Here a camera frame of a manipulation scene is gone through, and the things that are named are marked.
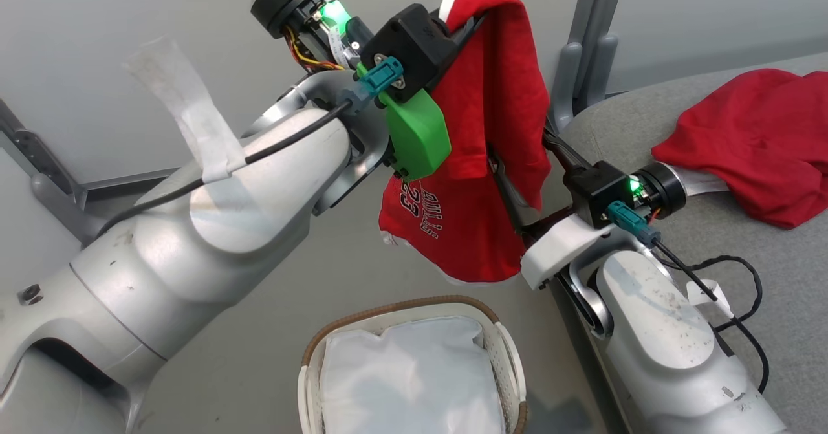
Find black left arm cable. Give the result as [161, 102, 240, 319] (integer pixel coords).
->
[97, 100, 354, 235]

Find plain red t-shirt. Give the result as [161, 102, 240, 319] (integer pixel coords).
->
[651, 68, 828, 230]

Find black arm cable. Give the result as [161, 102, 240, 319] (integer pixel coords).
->
[97, 100, 354, 235]
[652, 240, 770, 394]

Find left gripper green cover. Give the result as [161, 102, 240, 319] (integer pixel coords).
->
[359, 4, 490, 182]

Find grey partition bottom rail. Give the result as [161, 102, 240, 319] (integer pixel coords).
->
[83, 168, 179, 193]

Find grey partition foot bar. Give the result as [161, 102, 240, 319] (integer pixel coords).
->
[29, 173, 111, 244]

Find grey partition post with braces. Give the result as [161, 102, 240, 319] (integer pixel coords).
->
[549, 0, 629, 132]

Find grey partition corner post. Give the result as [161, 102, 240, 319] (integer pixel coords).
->
[0, 98, 89, 210]

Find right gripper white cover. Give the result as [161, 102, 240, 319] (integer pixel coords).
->
[486, 129, 639, 290]

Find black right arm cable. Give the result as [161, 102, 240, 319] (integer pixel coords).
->
[652, 240, 770, 394]

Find white fabric basket liner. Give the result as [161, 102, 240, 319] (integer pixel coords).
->
[320, 316, 506, 434]

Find grey fabric sofa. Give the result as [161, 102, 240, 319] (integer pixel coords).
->
[550, 52, 828, 434]

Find small white tape tag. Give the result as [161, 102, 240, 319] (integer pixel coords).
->
[686, 279, 735, 320]

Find white tape strip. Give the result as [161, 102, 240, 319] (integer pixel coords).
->
[123, 36, 248, 184]

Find white laundry basket brown rim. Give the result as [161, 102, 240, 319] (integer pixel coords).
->
[298, 295, 528, 434]

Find red Bulls basketball jersey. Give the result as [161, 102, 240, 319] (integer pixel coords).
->
[378, 0, 552, 285]

